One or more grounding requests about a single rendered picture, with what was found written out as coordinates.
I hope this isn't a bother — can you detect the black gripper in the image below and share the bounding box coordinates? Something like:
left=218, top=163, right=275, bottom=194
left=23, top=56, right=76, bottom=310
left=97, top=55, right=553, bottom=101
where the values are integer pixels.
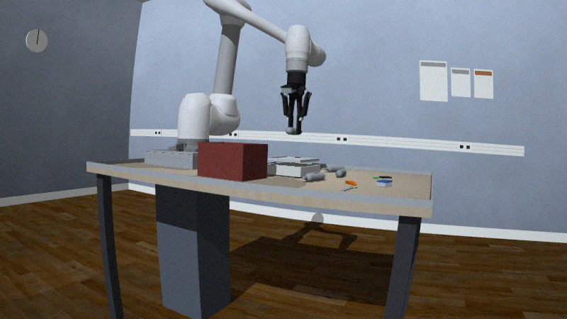
left=281, top=72, right=312, bottom=134

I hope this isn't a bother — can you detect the white digital scale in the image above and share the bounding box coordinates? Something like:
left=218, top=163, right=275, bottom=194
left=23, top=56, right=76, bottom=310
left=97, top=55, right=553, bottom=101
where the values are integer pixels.
left=267, top=156, right=321, bottom=178

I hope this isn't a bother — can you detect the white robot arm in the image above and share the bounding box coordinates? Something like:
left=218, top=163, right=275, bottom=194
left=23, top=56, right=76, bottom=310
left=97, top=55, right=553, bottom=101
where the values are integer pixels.
left=168, top=0, right=326, bottom=152

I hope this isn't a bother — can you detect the grey gas cylinder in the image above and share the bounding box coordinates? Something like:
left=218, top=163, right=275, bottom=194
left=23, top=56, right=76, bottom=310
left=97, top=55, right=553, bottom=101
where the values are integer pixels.
left=286, top=127, right=300, bottom=135
left=335, top=169, right=347, bottom=177
left=325, top=165, right=344, bottom=172
left=302, top=172, right=325, bottom=181

